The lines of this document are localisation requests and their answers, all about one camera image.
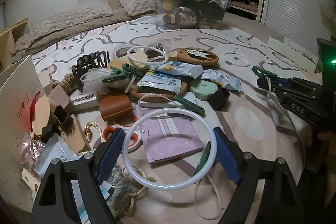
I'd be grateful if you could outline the white blue sachet packet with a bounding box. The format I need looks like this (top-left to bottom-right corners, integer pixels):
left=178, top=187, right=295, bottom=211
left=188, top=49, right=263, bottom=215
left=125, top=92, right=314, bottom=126
left=34, top=133, right=111, bottom=224

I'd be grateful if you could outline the cartoon bunny bed sheet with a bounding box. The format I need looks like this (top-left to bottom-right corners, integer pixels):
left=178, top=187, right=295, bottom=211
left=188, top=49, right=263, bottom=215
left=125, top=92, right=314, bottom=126
left=32, top=16, right=322, bottom=223

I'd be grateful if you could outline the clear plastic storage bin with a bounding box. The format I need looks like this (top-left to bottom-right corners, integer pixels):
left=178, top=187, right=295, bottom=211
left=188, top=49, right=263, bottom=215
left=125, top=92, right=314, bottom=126
left=153, top=0, right=229, bottom=30

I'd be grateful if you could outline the small white ring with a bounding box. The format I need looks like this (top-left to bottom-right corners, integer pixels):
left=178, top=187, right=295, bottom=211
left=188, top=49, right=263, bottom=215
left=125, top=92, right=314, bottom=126
left=126, top=45, right=169, bottom=67

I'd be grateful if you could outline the mint green tape measure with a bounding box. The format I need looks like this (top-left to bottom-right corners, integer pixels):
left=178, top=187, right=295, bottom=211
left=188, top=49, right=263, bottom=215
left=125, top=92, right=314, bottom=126
left=190, top=79, right=218, bottom=101

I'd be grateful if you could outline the wooden headboard shelf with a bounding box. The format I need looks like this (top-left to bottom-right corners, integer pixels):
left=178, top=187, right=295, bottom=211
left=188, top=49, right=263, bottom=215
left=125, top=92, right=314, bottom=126
left=0, top=18, right=29, bottom=71

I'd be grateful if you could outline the green clothes clip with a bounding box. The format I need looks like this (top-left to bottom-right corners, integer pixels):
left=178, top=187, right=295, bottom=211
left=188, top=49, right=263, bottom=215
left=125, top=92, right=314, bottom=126
left=252, top=66, right=278, bottom=80

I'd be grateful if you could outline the large white plastic ring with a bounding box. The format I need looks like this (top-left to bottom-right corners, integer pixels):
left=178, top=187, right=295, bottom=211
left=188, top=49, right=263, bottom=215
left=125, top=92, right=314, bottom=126
left=121, top=107, right=218, bottom=192

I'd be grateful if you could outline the white shoe box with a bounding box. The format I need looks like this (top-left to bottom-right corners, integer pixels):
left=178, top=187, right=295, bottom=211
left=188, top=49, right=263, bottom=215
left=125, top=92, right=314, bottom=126
left=0, top=56, right=45, bottom=213

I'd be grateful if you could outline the black square cup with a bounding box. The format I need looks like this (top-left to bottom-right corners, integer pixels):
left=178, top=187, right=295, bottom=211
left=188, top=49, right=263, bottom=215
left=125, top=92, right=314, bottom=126
left=207, top=87, right=230, bottom=111

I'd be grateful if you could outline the purple notebook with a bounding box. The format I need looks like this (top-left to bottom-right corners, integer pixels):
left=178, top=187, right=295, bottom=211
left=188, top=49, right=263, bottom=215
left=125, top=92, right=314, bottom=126
left=138, top=114, right=203, bottom=164

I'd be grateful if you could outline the clear flat ring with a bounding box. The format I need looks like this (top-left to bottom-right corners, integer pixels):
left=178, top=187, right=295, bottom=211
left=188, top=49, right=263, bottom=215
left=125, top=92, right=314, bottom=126
left=223, top=52, right=251, bottom=68

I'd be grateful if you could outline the right hand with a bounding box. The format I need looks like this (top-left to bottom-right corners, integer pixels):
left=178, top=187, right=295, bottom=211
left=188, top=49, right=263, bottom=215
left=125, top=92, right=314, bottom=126
left=306, top=128, right=335, bottom=160

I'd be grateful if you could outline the brown leather pouch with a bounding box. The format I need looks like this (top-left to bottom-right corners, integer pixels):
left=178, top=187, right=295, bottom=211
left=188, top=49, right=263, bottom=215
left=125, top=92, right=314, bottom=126
left=99, top=95, right=133, bottom=122

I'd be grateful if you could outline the panda cork coaster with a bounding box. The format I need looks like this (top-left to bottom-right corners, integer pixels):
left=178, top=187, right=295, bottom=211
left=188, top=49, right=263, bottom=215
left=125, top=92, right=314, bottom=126
left=177, top=48, right=219, bottom=66

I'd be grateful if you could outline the black hair claw clip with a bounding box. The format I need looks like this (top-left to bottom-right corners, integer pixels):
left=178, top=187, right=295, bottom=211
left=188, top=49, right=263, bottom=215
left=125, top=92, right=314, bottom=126
left=71, top=51, right=110, bottom=93

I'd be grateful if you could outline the green clip on ring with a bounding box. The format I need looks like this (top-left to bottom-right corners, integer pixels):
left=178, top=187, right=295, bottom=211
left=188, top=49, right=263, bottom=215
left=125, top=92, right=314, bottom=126
left=193, top=141, right=211, bottom=176

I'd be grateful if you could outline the blue brocade pouch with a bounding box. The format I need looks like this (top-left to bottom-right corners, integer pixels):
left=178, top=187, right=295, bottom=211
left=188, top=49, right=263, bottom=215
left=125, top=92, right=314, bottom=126
left=106, top=164, right=144, bottom=218

